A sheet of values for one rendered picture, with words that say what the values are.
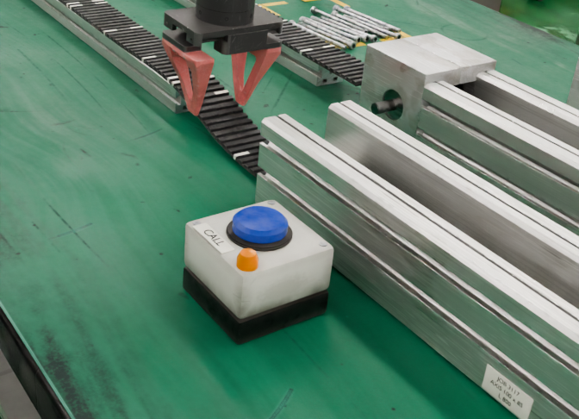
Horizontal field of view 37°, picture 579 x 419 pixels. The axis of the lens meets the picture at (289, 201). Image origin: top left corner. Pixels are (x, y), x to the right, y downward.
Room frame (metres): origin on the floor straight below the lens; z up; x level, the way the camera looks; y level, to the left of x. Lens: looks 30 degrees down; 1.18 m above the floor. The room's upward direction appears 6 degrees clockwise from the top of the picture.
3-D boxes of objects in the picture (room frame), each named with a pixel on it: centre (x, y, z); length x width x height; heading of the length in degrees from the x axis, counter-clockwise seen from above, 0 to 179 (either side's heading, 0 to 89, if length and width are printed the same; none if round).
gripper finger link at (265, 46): (0.84, 0.07, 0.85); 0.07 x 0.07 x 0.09; 40
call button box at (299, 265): (0.54, 0.01, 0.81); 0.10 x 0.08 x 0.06; 128
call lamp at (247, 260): (0.50, 0.02, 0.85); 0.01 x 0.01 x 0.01
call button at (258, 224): (0.54, 0.02, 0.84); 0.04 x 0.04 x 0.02
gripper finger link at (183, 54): (0.82, 0.10, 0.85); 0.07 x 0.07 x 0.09; 40
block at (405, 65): (0.86, -0.12, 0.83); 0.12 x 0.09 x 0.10; 128
